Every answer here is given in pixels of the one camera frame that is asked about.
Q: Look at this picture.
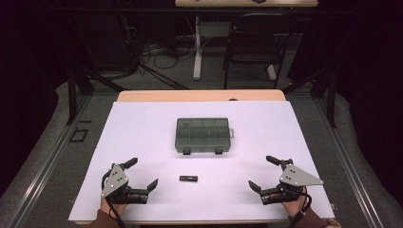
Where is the black metal frame stand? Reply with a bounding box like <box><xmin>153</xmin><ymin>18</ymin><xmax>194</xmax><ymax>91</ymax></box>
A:
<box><xmin>281</xmin><ymin>66</ymin><xmax>337</xmax><ymax>129</ymax></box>
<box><xmin>66</xmin><ymin>61</ymin><xmax>128</xmax><ymax>125</ymax></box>

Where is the grey plastic compartment box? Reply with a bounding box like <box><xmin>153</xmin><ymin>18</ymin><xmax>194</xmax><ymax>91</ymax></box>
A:
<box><xmin>174</xmin><ymin>117</ymin><xmax>235</xmax><ymax>156</ymax></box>

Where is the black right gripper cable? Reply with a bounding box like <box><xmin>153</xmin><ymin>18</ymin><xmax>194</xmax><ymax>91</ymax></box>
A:
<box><xmin>286</xmin><ymin>193</ymin><xmax>314</xmax><ymax>228</ymax></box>

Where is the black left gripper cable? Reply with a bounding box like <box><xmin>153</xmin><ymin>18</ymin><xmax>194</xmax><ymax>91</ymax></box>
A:
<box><xmin>101</xmin><ymin>170</ymin><xmax>127</xmax><ymax>228</ymax></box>

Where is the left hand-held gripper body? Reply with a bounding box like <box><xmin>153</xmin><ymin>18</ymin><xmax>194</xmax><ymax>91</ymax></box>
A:
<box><xmin>100</xmin><ymin>162</ymin><xmax>149</xmax><ymax>205</ymax></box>

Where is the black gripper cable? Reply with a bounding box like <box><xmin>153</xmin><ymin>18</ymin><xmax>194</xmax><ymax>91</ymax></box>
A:
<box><xmin>286</xmin><ymin>193</ymin><xmax>314</xmax><ymax>228</ymax></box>
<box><xmin>101</xmin><ymin>170</ymin><xmax>127</xmax><ymax>228</ymax></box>

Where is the grey metal floor rail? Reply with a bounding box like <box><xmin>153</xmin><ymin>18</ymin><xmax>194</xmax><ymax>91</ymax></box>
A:
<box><xmin>313</xmin><ymin>97</ymin><xmax>385</xmax><ymax>228</ymax></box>
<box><xmin>6</xmin><ymin>94</ymin><xmax>93</xmax><ymax>228</ymax></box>

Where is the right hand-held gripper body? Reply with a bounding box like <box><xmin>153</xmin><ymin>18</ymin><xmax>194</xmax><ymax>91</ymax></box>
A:
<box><xmin>259</xmin><ymin>159</ymin><xmax>325</xmax><ymax>206</ymax></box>

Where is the tangle of floor cables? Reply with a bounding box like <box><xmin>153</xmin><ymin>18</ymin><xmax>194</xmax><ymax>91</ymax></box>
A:
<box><xmin>139</xmin><ymin>39</ymin><xmax>198</xmax><ymax>71</ymax></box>

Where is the black folding chair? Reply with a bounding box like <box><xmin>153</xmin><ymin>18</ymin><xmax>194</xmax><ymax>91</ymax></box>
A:
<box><xmin>222</xmin><ymin>12</ymin><xmax>299</xmax><ymax>90</ymax></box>

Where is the person's left hand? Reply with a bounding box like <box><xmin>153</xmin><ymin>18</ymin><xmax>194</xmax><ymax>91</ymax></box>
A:
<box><xmin>100</xmin><ymin>198</ymin><xmax>128</xmax><ymax>219</ymax></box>

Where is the person's right hand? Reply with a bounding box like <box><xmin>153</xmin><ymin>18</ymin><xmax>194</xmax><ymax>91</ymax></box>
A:
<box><xmin>280</xmin><ymin>186</ymin><xmax>308</xmax><ymax>219</ymax></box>

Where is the white table board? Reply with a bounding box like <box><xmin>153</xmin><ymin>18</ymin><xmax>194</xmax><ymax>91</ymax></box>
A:
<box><xmin>67</xmin><ymin>100</ymin><xmax>336</xmax><ymax>222</ymax></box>

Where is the wooden desk with white legs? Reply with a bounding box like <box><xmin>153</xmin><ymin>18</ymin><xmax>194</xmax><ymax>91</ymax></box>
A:
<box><xmin>174</xmin><ymin>0</ymin><xmax>319</xmax><ymax>81</ymax></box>

